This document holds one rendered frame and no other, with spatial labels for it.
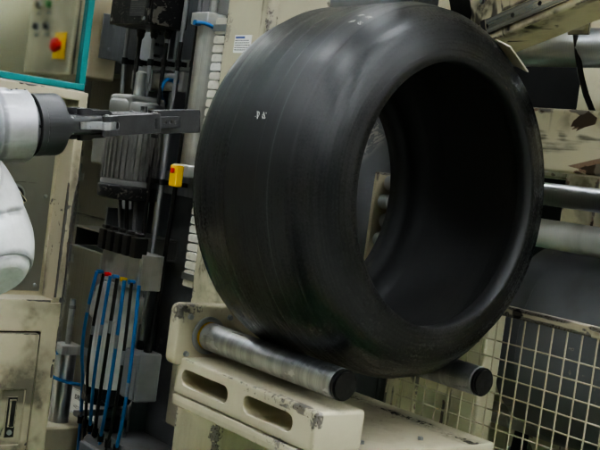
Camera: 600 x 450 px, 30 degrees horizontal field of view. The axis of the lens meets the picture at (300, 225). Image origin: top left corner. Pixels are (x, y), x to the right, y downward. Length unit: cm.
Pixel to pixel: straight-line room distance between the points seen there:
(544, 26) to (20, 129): 100
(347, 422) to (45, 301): 67
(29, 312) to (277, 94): 69
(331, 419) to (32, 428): 69
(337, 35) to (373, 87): 10
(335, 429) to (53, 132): 56
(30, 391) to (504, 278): 85
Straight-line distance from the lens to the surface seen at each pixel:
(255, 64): 161
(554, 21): 198
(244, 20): 192
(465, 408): 225
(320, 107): 148
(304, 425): 155
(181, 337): 179
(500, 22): 202
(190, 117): 148
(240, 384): 167
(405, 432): 176
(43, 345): 203
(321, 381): 155
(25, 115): 133
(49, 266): 204
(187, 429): 197
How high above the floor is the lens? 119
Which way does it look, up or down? 3 degrees down
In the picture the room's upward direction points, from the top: 8 degrees clockwise
